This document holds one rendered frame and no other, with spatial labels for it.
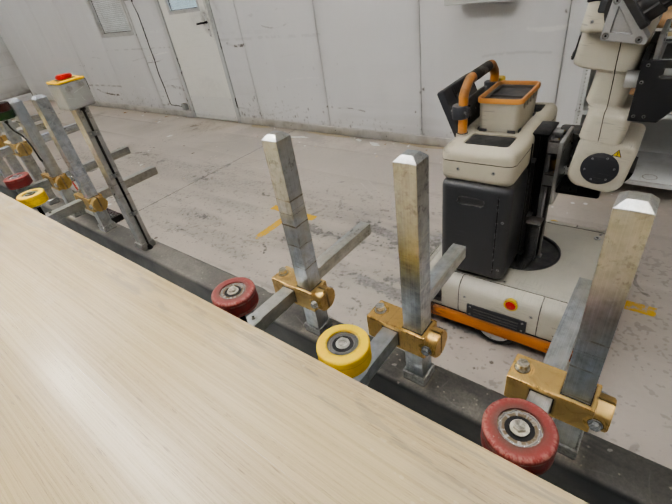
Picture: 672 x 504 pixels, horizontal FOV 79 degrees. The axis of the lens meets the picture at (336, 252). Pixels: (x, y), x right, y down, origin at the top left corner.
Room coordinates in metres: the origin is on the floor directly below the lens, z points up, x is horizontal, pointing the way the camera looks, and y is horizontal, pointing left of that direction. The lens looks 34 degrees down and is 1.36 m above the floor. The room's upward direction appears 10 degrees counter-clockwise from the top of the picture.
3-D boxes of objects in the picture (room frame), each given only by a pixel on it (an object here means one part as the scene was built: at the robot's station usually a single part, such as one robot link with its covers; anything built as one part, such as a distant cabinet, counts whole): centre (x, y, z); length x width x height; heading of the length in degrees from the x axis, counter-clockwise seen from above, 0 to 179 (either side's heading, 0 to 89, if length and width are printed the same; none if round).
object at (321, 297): (0.69, 0.08, 0.80); 0.14 x 0.06 x 0.05; 47
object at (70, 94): (1.18, 0.61, 1.18); 0.07 x 0.07 x 0.08; 47
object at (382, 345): (0.57, -0.12, 0.81); 0.43 x 0.03 x 0.04; 137
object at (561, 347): (0.40, -0.30, 0.80); 0.43 x 0.03 x 0.04; 137
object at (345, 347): (0.42, 0.01, 0.85); 0.08 x 0.08 x 0.11
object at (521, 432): (0.25, -0.17, 0.85); 0.08 x 0.08 x 0.11
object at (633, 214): (0.33, -0.30, 0.89); 0.04 x 0.04 x 0.48; 47
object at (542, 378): (0.35, -0.28, 0.81); 0.14 x 0.06 x 0.05; 47
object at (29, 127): (1.52, 0.98, 0.91); 0.04 x 0.04 x 0.48; 47
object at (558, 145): (1.28, -0.94, 0.68); 0.28 x 0.27 x 0.25; 138
